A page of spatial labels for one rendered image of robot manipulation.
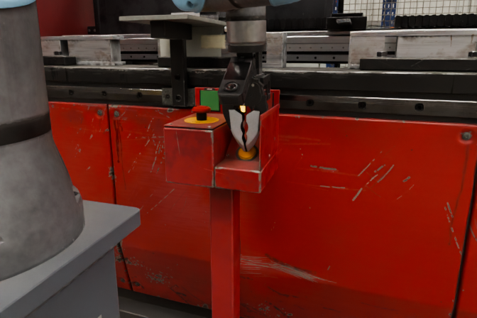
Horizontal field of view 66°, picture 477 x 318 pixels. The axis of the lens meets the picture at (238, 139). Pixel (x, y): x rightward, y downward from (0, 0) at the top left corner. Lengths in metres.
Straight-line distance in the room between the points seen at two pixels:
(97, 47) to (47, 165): 1.03
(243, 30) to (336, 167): 0.43
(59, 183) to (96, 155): 0.92
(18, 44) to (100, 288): 0.20
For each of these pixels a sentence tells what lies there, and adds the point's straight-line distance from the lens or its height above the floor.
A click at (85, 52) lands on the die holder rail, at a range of 1.35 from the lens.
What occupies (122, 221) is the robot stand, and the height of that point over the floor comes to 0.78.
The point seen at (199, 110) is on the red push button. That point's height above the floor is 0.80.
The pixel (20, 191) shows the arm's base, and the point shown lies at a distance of 0.29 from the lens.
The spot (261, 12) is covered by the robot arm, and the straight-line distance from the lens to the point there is 0.70.
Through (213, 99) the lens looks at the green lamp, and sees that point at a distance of 0.85.
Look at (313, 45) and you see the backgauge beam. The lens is 1.29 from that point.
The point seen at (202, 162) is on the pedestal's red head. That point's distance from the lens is 0.72.
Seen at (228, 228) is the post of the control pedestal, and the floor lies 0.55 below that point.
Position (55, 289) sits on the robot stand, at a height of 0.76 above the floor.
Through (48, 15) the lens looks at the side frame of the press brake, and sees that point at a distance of 1.87.
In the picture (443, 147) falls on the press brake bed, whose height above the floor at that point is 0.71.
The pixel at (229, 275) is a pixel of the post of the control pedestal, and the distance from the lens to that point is 0.87.
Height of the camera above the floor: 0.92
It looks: 13 degrees down
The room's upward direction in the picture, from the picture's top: straight up
